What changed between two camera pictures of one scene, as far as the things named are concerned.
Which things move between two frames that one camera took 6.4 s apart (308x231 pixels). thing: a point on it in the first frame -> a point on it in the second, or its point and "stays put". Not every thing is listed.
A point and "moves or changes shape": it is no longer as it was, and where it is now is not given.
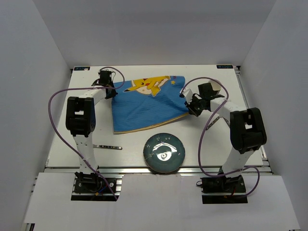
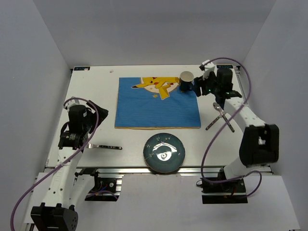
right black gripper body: (196, 106) -> (209, 85)
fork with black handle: (112, 147) stays put
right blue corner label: (225, 66) stays put
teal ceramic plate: (164, 152) stays put
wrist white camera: (188, 93) -> (208, 68)
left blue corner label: (82, 68) stays put
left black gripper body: (112, 94) -> (89, 125)
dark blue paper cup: (216, 86) moves or changes shape
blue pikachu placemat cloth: (142, 103) moves or changes shape
